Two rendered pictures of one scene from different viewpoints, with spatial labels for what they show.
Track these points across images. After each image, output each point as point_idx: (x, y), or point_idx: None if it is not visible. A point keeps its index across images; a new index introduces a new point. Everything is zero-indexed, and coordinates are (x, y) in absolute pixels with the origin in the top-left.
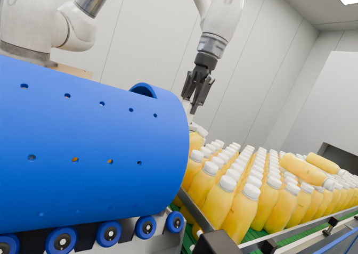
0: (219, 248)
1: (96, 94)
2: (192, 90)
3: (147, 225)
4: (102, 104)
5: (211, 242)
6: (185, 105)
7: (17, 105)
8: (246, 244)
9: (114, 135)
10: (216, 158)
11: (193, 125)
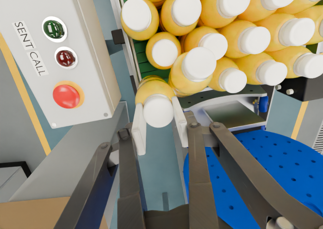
0: (321, 92)
1: None
2: (138, 170)
3: (265, 129)
4: None
5: (313, 96)
6: (142, 132)
7: None
8: (320, 43)
9: None
10: (253, 44)
11: (68, 17)
